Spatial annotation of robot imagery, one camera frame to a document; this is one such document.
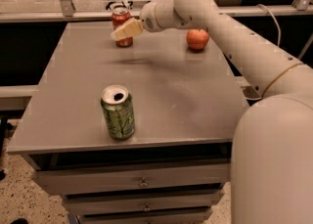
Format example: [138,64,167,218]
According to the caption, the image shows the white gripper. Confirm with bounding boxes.
[111,1,157,41]

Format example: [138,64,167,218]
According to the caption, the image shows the red coke can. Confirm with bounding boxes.
[111,6,134,48]

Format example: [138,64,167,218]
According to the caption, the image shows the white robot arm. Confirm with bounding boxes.
[112,0,313,224]

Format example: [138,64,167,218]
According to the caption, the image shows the green soda can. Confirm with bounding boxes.
[101,85,135,140]

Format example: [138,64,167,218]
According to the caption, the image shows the red apple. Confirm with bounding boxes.
[186,29,209,51]

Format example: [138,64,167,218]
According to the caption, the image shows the grey drawer cabinet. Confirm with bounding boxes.
[8,22,247,224]

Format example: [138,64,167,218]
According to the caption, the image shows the white cable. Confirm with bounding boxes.
[255,3,282,47]

